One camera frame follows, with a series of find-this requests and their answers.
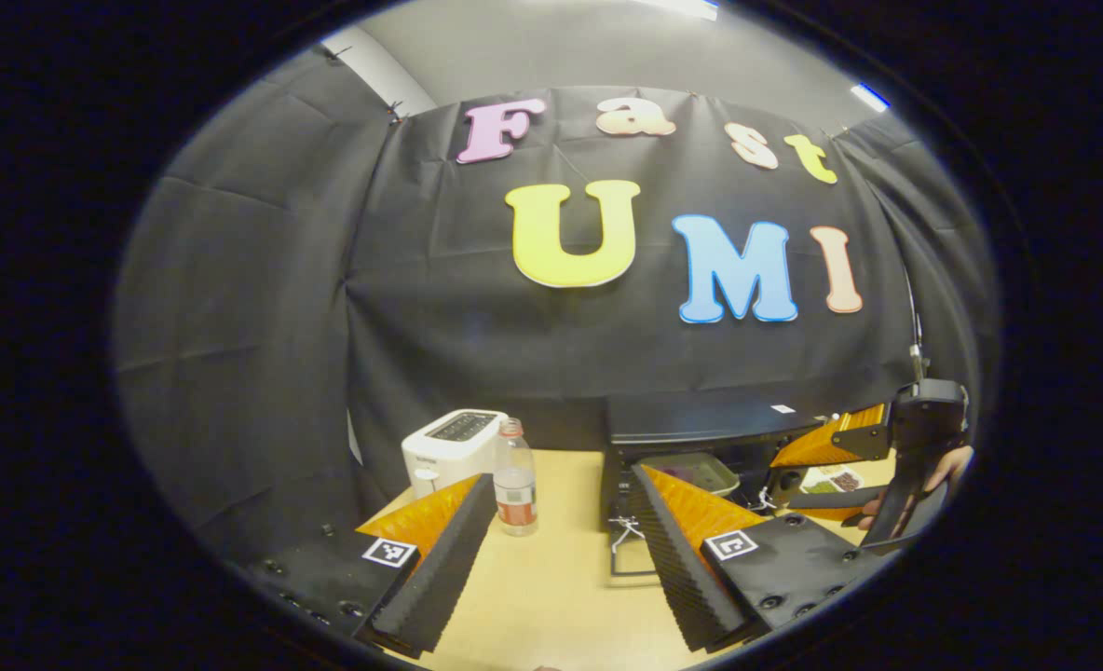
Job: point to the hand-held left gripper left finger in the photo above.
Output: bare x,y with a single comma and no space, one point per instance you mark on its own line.
449,578

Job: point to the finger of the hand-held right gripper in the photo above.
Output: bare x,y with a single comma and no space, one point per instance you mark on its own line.
840,500
831,443

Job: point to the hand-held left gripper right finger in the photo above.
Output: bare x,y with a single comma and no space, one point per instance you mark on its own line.
682,573

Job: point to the small rectangular food tray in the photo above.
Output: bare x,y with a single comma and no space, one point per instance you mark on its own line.
696,471

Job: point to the black electric oven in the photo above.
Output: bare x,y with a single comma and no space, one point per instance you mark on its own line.
701,419

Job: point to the white divided dish with beans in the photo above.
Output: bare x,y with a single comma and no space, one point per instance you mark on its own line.
836,482

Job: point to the clear plastic bottle red label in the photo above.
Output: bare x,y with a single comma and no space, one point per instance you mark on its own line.
516,485

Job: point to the white toaster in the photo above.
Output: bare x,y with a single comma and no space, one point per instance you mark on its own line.
444,452

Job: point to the black backdrop cloth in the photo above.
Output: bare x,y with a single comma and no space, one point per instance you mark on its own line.
421,280

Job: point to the small ceiling light strip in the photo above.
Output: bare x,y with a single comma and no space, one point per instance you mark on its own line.
870,96

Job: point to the large ceiling light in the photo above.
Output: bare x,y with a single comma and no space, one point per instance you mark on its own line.
687,8

